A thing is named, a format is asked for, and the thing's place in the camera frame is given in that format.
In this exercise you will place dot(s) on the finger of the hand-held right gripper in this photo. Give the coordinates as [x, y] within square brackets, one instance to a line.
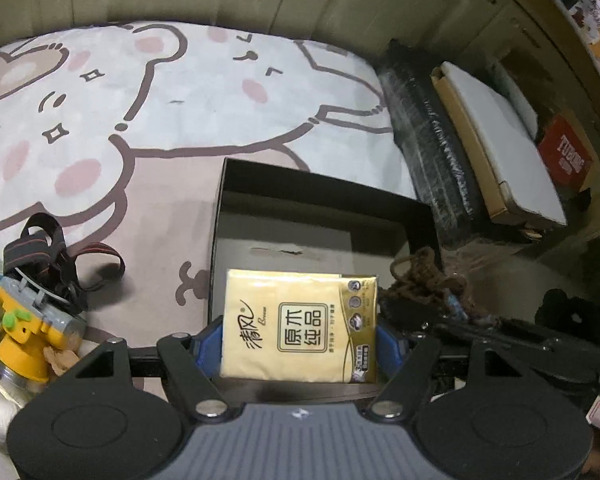
[510, 341]
[565, 372]

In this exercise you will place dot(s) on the white plastic panel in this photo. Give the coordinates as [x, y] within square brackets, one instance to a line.
[517, 95]

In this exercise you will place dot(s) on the white foam board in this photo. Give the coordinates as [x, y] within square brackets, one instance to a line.
[500, 130]

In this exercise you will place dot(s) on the white printed paper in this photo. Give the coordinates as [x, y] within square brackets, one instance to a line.
[590, 17]

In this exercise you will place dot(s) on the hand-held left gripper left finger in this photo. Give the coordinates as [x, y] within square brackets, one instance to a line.
[209, 347]

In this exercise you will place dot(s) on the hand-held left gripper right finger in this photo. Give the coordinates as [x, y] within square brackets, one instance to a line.
[389, 352]

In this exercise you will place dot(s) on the flat brown cardboard box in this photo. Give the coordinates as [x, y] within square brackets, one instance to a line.
[472, 160]

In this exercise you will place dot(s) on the black cardboard box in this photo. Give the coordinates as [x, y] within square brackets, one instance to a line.
[280, 240]

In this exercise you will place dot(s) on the bear printed mat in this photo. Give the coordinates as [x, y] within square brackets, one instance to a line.
[180, 110]

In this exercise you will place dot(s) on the black wrapped bundle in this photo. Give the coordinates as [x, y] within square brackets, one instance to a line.
[430, 150]

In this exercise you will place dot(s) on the red cardboard box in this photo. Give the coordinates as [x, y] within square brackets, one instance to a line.
[567, 152]

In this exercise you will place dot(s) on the yellow tissue pack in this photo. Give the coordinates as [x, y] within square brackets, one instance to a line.
[300, 325]

